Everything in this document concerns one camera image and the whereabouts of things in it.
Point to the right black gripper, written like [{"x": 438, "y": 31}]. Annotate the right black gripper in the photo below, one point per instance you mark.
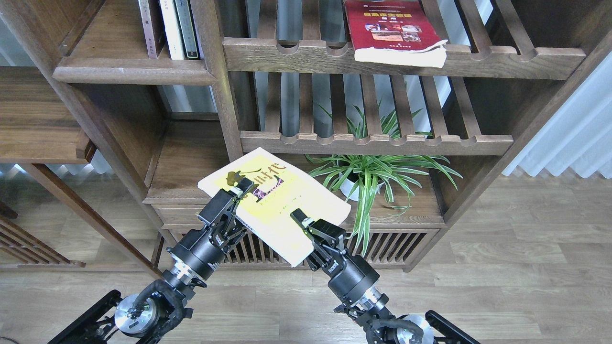
[{"x": 352, "y": 279}]

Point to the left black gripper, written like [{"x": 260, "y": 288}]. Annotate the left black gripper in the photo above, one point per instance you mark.
[{"x": 201, "y": 251}]

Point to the yellow green book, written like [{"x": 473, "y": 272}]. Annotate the yellow green book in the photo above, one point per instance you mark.
[{"x": 280, "y": 188}]

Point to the maroon book white characters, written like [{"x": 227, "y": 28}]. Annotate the maroon book white characters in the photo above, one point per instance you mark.
[{"x": 153, "y": 27}]

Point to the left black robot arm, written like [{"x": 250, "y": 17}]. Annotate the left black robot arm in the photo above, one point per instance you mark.
[{"x": 161, "y": 306}]

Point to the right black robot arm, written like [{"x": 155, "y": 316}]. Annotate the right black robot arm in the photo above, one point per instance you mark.
[{"x": 382, "y": 327}]

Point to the red book on top shelf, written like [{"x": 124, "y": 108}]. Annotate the red book on top shelf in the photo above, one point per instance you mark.
[{"x": 393, "y": 33}]

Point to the white plant pot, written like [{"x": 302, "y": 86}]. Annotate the white plant pot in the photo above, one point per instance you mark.
[{"x": 351, "y": 190}]

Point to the green spider plant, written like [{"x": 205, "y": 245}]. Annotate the green spider plant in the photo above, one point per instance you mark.
[{"x": 397, "y": 172}]

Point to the dark wooden bookshelf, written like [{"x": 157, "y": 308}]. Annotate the dark wooden bookshelf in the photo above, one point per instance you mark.
[{"x": 160, "y": 122}]

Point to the white upright book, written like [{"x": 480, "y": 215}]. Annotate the white upright book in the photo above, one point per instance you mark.
[{"x": 172, "y": 29}]

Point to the dark green upright book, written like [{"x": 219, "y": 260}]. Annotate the dark green upright book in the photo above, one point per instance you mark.
[{"x": 184, "y": 13}]

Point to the wooden side table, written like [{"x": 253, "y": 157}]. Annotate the wooden side table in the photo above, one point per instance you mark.
[{"x": 38, "y": 130}]

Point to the slatted wooden bench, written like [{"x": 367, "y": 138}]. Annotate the slatted wooden bench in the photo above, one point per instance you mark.
[{"x": 27, "y": 250}]

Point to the white curtain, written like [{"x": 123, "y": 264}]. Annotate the white curtain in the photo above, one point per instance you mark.
[{"x": 578, "y": 136}]

